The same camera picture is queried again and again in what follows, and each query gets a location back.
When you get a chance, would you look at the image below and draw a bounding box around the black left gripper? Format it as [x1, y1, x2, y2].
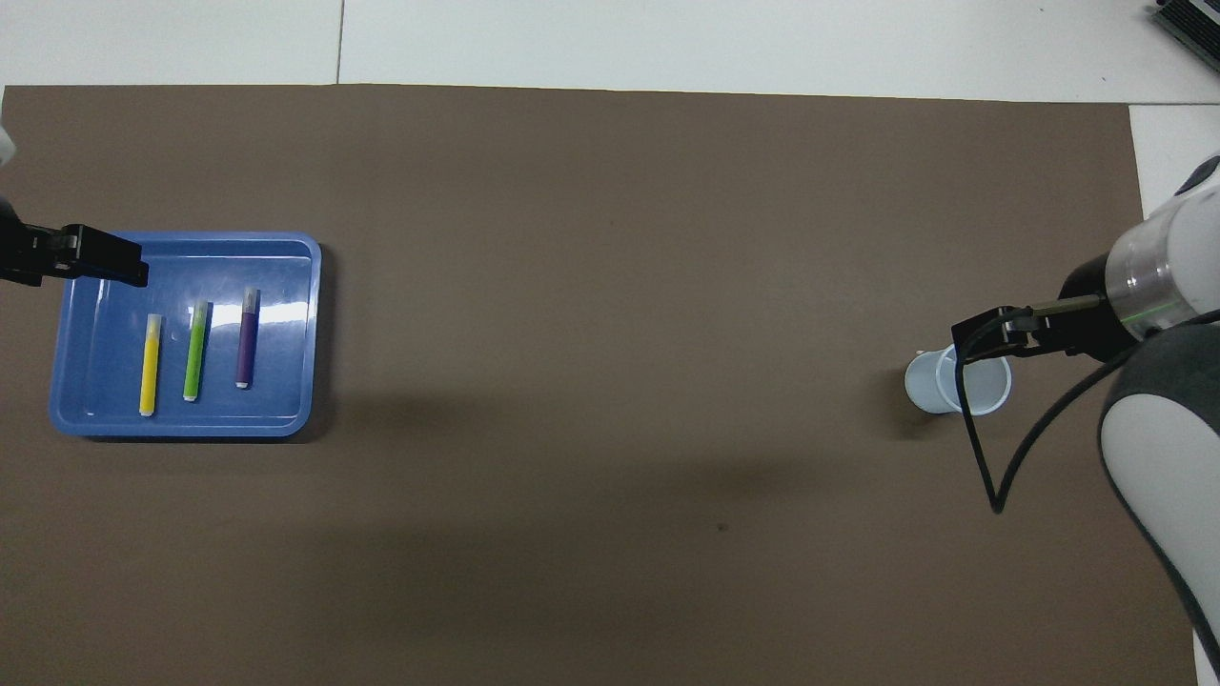
[0, 221, 150, 287]

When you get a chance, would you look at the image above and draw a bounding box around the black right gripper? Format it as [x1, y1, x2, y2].
[953, 255, 1140, 363]

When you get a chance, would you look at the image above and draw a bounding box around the yellow highlighter pen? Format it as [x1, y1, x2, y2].
[139, 313, 163, 417]

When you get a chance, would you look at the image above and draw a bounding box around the green highlighter pen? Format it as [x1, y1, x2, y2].
[183, 300, 210, 402]

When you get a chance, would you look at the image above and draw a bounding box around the purple highlighter pen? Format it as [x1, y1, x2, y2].
[235, 288, 261, 390]

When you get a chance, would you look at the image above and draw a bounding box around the translucent plastic cup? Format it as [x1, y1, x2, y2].
[904, 343, 1013, 417]

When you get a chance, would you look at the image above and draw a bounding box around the blue plastic tray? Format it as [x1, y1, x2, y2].
[50, 231, 323, 439]

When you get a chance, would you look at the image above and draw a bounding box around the grey ribbed device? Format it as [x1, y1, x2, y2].
[1149, 0, 1220, 60]

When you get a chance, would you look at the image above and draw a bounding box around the brown table mat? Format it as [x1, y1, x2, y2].
[0, 84, 1204, 686]

